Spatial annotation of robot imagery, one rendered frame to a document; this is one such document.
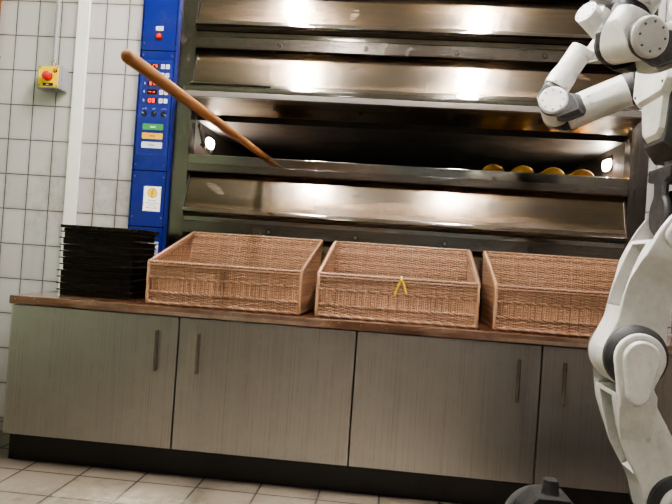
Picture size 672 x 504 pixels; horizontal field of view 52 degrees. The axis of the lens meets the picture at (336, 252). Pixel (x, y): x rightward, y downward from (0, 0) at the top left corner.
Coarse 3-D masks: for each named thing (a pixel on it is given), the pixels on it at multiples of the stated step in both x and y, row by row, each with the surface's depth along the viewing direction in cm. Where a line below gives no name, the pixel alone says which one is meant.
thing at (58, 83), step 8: (40, 72) 286; (56, 72) 285; (64, 72) 289; (40, 80) 286; (48, 80) 286; (56, 80) 285; (64, 80) 289; (40, 88) 287; (48, 88) 286; (56, 88) 286; (64, 88) 290
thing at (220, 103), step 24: (192, 96) 273; (216, 96) 271; (240, 96) 270; (264, 96) 270; (288, 96) 269; (312, 96) 268; (336, 120) 286; (360, 120) 284; (384, 120) 281; (408, 120) 279; (432, 120) 277; (456, 120) 275; (480, 120) 273; (504, 120) 270; (528, 120) 268; (600, 120) 262; (624, 120) 260
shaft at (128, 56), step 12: (132, 60) 145; (144, 60) 152; (144, 72) 153; (156, 72) 158; (156, 84) 163; (168, 84) 167; (180, 96) 177; (192, 108) 190; (204, 108) 197; (216, 120) 211; (228, 132) 228; (252, 144) 262; (264, 156) 286
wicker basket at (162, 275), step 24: (192, 240) 282; (216, 240) 282; (240, 240) 281; (264, 240) 280; (288, 240) 279; (312, 240) 278; (168, 264) 237; (192, 264) 236; (240, 264) 278; (264, 264) 277; (288, 264) 276; (312, 264) 256; (168, 288) 257; (192, 288) 236; (216, 288) 276; (240, 288) 234; (264, 288) 274; (288, 288) 232; (312, 288) 258; (264, 312) 233; (288, 312) 232
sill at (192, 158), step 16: (192, 160) 287; (208, 160) 286; (224, 160) 286; (240, 160) 285; (256, 160) 285; (272, 160) 284; (288, 160) 283; (304, 160) 283; (432, 176) 278; (448, 176) 277; (464, 176) 277; (480, 176) 276; (496, 176) 276; (512, 176) 275; (528, 176) 274; (544, 176) 274; (560, 176) 273; (576, 176) 273; (592, 176) 272
